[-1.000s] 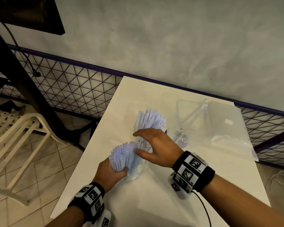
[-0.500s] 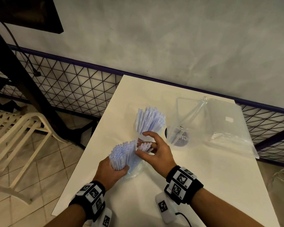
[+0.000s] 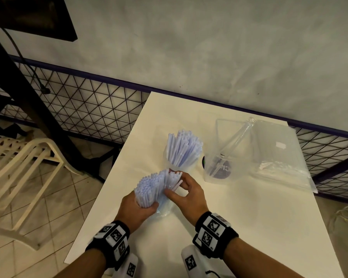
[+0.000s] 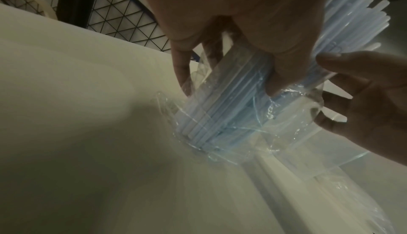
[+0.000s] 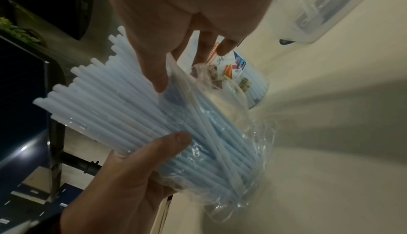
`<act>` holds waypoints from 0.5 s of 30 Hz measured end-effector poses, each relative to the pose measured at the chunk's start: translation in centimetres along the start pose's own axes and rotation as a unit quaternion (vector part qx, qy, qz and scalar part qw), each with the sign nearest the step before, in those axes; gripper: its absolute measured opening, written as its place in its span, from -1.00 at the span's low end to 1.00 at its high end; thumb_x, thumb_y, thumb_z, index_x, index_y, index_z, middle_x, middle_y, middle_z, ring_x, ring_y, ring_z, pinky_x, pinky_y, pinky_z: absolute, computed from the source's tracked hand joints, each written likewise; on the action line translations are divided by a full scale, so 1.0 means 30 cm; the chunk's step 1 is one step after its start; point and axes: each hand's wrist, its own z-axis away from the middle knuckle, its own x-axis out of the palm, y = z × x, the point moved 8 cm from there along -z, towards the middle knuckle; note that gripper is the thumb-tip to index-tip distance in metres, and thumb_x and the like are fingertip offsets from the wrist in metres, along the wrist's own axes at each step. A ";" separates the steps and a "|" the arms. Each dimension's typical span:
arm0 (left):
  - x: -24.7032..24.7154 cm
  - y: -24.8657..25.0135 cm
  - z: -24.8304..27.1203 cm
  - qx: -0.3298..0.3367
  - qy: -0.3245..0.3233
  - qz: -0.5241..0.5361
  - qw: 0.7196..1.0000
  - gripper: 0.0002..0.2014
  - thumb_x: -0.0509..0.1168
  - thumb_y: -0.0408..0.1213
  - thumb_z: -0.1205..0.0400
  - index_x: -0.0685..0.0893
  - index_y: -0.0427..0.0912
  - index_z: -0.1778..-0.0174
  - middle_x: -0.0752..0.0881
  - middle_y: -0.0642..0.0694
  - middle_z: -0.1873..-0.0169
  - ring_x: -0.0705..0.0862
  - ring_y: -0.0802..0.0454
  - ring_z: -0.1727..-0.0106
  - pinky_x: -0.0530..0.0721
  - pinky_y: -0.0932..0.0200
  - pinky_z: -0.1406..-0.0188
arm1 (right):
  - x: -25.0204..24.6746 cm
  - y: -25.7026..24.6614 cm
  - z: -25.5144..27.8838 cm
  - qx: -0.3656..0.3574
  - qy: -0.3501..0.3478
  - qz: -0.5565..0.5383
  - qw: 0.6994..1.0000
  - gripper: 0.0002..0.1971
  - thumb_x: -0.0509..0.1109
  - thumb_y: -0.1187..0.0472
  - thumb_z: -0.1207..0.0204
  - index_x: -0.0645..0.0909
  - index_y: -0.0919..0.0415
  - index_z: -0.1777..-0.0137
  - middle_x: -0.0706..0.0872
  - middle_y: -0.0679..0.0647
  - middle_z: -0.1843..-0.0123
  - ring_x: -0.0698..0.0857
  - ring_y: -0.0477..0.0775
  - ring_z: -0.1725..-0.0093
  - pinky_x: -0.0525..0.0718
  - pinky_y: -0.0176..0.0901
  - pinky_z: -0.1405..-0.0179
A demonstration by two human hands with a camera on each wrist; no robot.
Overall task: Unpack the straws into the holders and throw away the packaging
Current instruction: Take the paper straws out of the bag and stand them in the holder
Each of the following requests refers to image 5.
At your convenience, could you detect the person's left hand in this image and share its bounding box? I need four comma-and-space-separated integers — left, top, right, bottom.
59, 131, 193, 234

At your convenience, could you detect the pack of white straws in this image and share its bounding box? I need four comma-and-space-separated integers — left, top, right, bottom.
33, 25, 265, 203

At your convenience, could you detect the round clear plastic cup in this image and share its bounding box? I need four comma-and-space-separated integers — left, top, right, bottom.
178, 35, 270, 111

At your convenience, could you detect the clear plastic wrap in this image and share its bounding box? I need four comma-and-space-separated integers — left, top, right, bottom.
157, 52, 278, 223

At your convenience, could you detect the clear square plastic box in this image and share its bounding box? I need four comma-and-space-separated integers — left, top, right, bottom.
276, 0, 387, 44

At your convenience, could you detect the green plant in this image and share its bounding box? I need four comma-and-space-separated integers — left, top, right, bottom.
0, 16, 45, 47

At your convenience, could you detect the black wall screen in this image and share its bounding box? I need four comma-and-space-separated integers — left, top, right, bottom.
0, 35, 66, 178

